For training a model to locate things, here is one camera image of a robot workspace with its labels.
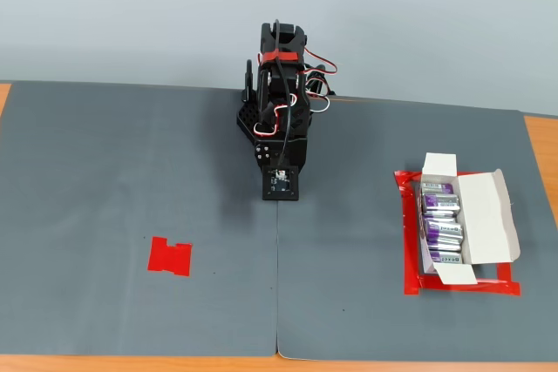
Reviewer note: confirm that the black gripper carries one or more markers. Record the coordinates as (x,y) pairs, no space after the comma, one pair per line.
(262,153)

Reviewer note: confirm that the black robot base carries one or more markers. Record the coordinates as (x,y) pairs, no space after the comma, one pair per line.
(244,117)

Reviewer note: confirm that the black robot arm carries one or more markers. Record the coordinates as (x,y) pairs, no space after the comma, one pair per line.
(290,38)

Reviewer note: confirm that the white cardboard box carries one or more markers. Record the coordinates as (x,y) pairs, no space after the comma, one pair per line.
(484,224)

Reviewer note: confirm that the black table clamp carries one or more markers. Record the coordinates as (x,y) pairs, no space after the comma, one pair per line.
(249,80)

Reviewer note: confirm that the red tape band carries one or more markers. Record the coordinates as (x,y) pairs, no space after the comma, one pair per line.
(283,56)

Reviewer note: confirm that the grey table mat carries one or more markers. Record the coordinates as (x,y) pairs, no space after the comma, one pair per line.
(340,237)
(87,215)

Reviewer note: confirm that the red tape patch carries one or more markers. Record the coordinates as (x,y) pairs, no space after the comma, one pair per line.
(170,256)

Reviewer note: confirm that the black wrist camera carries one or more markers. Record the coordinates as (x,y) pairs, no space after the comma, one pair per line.
(281,184)

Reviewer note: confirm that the red tape frame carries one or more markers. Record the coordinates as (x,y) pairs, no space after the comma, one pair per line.
(412,276)

